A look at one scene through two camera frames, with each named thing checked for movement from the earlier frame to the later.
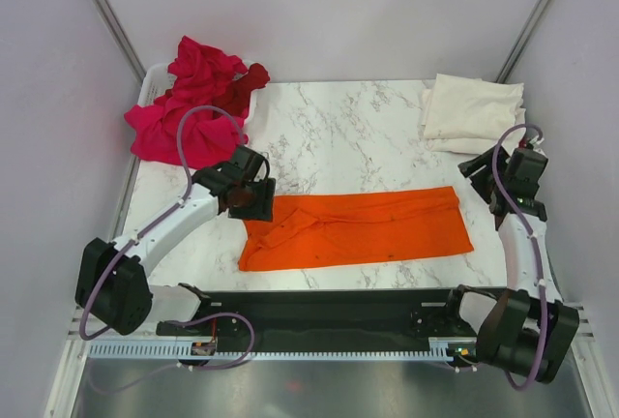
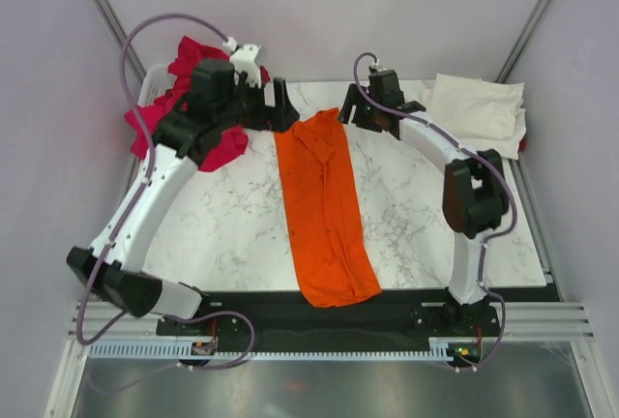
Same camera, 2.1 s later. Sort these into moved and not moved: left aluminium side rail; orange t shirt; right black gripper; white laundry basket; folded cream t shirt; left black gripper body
Moved: right black gripper; left black gripper body; orange t shirt
Not moved: white laundry basket; folded cream t shirt; left aluminium side rail
